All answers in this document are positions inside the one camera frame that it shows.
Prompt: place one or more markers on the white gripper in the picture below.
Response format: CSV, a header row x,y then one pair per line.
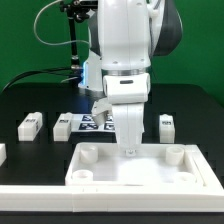
x,y
129,127

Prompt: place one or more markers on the white desk top tray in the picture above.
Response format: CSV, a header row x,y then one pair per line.
x,y
152,164

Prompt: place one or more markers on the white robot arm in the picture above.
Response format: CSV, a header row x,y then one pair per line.
x,y
124,36

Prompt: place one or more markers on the white marker tag plate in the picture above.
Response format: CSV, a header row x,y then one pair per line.
x,y
85,123

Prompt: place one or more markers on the white L-shaped corner fence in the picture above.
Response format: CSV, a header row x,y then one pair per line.
x,y
117,198

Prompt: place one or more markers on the white block at left edge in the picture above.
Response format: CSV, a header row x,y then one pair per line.
x,y
3,155

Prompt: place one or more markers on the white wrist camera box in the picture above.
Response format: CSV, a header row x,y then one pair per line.
x,y
127,89

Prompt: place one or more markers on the black camera stand pole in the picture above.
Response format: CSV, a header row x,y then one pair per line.
x,y
77,12

